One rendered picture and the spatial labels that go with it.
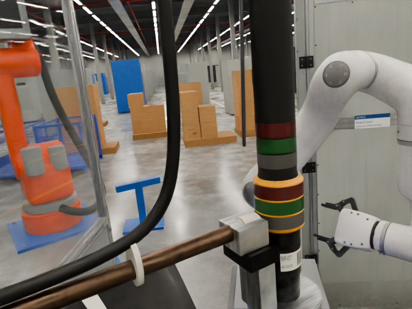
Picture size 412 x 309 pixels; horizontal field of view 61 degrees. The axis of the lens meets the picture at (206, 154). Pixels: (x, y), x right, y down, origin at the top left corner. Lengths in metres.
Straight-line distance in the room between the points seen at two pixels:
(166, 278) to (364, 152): 1.93
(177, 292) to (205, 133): 7.58
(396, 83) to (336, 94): 0.13
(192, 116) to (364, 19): 6.06
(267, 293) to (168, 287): 0.17
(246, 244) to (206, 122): 7.70
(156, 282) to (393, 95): 0.65
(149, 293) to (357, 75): 0.62
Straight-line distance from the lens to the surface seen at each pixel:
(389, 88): 0.89
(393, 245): 0.98
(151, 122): 9.61
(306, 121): 0.93
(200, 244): 0.27
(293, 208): 0.30
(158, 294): 0.45
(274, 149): 0.28
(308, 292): 0.36
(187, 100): 7.87
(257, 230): 0.29
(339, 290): 2.64
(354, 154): 2.27
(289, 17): 0.29
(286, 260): 0.32
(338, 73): 0.83
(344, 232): 1.04
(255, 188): 0.30
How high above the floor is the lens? 1.66
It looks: 14 degrees down
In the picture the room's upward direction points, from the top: 5 degrees counter-clockwise
